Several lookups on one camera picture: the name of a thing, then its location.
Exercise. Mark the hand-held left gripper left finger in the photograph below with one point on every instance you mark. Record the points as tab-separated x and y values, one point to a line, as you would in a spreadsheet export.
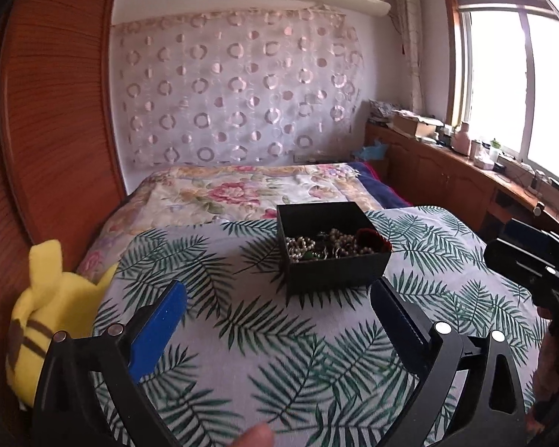
158	326

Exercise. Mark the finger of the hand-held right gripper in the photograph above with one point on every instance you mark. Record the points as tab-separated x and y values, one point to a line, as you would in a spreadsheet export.
535	235
517	260

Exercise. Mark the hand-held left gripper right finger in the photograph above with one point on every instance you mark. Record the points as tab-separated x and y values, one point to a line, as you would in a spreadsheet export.
400	330

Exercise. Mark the black jewelry box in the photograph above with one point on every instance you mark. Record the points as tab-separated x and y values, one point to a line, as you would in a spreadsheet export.
335	270

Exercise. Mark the person's right forearm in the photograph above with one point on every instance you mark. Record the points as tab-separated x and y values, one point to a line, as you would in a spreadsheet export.
547	368

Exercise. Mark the person's left hand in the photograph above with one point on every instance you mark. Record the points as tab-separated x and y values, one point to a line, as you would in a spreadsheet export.
254	436

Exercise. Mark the green capped bottle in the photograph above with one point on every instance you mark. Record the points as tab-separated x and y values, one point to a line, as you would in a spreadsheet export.
494	150

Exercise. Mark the leaf print blanket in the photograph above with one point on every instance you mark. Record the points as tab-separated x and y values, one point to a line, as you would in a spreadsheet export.
261	326

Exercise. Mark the white cup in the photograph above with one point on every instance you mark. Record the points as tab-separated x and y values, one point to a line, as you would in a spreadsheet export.
475	149

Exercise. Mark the yellow plush toy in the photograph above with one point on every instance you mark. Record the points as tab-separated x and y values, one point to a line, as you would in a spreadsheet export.
56	298

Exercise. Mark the wooden cabinet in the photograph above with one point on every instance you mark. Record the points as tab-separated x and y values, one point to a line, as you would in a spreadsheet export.
438	172

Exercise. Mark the pink bottle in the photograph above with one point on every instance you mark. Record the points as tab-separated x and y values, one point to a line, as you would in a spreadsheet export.
461	139

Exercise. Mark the floral quilt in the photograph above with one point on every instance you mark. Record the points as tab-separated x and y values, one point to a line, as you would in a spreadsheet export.
214	195

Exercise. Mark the dark blue blanket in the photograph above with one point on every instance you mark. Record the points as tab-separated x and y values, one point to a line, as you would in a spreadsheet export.
377	186

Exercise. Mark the cardboard box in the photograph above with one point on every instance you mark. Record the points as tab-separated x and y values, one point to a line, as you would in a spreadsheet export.
417	123

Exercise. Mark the window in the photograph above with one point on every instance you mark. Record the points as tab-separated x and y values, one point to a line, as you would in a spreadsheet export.
517	70

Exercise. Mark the blue plastic bag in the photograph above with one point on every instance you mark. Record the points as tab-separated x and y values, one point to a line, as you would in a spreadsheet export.
371	150

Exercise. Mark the pile of papers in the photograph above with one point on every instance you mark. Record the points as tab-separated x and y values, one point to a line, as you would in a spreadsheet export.
382	111

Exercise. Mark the wooden headboard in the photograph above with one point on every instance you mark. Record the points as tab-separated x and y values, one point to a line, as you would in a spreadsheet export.
51	125

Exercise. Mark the white window curtain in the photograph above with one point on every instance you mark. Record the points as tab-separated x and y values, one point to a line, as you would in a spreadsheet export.
410	42

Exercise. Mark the circle patterned wall cloth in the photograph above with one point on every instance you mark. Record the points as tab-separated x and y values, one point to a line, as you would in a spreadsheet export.
237	88

